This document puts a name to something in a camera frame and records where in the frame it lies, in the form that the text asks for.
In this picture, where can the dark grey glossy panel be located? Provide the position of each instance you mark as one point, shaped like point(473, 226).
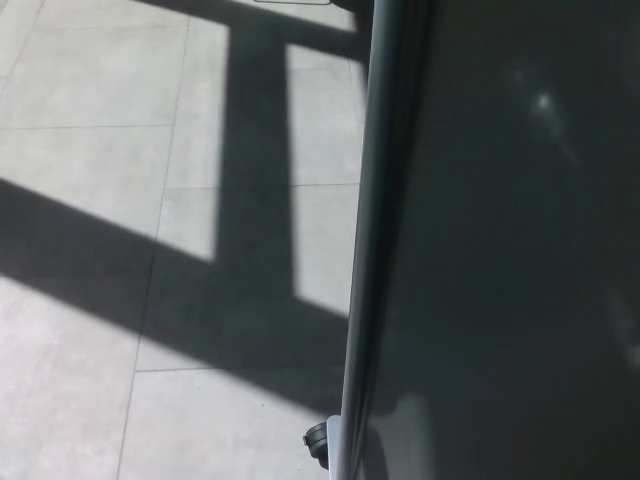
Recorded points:
point(500, 250)

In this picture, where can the black caster wheel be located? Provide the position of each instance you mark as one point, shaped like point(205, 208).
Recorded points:
point(316, 439)

